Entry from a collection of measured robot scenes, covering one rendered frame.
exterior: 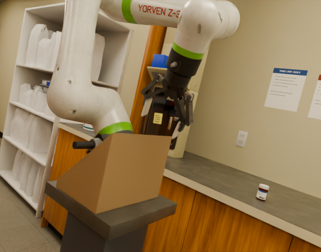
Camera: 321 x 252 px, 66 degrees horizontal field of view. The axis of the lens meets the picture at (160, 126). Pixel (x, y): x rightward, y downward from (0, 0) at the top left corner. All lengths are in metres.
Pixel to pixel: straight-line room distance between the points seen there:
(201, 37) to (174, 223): 1.01
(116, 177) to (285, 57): 1.52
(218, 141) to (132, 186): 1.30
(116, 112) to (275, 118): 1.27
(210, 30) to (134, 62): 2.08
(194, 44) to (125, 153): 0.35
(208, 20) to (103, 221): 0.57
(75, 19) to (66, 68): 0.15
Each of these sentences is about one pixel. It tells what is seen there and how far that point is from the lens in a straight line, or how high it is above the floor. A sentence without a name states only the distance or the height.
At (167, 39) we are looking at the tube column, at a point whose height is 1.74.
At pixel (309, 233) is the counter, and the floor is 0.93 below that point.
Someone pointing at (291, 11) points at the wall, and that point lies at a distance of 2.07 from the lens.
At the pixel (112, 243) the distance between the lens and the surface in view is 0.84.
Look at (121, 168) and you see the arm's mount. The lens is 0.73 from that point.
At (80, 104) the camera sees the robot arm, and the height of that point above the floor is 1.22.
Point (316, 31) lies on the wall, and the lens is 1.98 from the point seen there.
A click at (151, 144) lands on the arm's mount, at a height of 1.14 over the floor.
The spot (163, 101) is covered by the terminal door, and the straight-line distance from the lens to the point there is 1.77.
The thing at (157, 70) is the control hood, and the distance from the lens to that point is 1.73.
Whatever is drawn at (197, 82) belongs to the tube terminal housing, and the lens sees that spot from 1.74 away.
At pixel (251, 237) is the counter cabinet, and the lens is 1.24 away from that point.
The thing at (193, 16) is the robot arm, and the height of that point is 1.49.
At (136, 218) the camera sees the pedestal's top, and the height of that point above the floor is 0.94.
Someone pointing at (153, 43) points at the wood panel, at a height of 1.69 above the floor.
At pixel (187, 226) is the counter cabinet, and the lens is 1.37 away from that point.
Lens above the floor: 1.27
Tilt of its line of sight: 5 degrees down
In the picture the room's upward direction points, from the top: 13 degrees clockwise
